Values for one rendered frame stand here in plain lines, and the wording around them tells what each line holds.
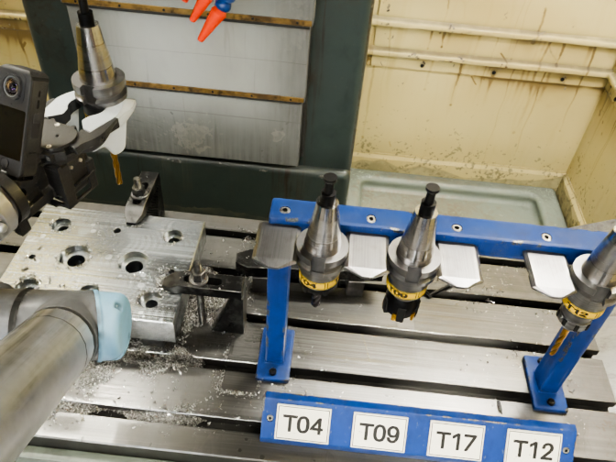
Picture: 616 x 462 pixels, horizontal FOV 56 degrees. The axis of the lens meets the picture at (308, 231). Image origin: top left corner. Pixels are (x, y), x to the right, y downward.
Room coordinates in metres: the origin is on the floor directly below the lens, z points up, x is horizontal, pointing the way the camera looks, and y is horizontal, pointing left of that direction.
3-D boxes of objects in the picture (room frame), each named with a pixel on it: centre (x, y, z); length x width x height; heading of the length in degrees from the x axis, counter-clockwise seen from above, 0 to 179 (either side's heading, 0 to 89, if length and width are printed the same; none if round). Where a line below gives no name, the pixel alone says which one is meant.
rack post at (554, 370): (0.54, -0.40, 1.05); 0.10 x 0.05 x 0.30; 179
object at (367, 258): (0.49, -0.07, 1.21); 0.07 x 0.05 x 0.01; 179
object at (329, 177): (0.49, -0.02, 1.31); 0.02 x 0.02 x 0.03
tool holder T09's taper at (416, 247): (0.49, -0.13, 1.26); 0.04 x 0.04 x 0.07
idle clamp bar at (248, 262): (0.71, -0.01, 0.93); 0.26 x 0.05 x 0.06; 94
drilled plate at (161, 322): (0.65, 0.33, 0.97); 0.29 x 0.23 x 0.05; 89
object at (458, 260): (0.49, -0.18, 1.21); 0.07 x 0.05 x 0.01; 179
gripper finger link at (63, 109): (0.62, 0.31, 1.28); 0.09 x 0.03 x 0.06; 173
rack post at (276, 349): (0.55, 0.03, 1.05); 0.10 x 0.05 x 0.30; 179
